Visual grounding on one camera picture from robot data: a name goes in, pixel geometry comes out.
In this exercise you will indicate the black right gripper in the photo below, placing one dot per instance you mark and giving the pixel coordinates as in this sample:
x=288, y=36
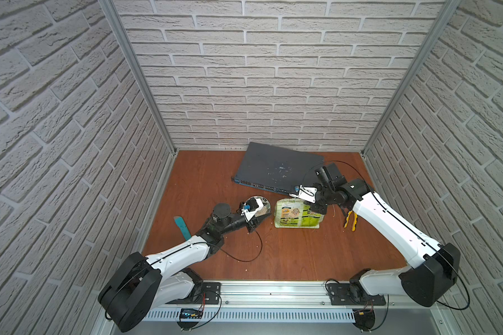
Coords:
x=316, y=209

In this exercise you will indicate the green leaf pattern bowl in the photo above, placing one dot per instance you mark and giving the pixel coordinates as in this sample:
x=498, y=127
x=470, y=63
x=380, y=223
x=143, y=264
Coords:
x=267, y=205

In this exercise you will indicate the green oats bag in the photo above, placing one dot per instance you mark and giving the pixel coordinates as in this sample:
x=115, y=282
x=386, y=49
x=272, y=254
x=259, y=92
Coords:
x=294, y=213

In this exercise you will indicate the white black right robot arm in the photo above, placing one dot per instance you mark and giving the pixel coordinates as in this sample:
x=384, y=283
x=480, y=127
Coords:
x=431, y=268

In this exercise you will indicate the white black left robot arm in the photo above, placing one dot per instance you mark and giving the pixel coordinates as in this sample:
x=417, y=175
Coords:
x=144, y=282

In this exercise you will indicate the small green circuit board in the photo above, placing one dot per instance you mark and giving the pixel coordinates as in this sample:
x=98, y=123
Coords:
x=190, y=313

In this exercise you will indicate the round black connector box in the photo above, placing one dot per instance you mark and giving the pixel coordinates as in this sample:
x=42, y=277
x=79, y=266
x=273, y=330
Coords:
x=364, y=319

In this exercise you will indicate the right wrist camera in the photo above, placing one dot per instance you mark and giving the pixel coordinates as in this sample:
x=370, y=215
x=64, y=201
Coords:
x=307, y=194

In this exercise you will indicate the yellow handled pliers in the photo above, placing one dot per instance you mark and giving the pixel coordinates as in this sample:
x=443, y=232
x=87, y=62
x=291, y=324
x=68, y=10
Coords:
x=351, y=220

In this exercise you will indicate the grey blue network switch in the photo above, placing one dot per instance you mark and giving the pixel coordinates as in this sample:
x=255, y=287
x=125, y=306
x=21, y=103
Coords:
x=277, y=169

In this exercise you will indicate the teal handled tool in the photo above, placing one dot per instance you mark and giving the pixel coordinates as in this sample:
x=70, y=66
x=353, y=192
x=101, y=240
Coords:
x=180, y=223

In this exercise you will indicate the aluminium front rail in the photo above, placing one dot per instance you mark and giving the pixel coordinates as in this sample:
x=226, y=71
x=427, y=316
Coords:
x=282, y=294

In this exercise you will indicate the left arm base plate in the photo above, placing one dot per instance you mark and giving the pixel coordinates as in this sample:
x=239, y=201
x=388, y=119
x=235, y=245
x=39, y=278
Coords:
x=205, y=293

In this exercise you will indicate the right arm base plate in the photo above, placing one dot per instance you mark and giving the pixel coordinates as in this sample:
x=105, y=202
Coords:
x=349, y=294

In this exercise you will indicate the aluminium corner post right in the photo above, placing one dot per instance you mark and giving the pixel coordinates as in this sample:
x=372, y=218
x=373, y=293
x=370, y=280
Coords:
x=446, y=12

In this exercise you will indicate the aluminium corner post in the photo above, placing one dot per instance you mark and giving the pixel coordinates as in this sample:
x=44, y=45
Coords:
x=446, y=12
x=125, y=44

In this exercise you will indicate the aluminium corner post left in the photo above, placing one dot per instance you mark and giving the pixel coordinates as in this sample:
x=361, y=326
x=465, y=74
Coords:
x=125, y=44

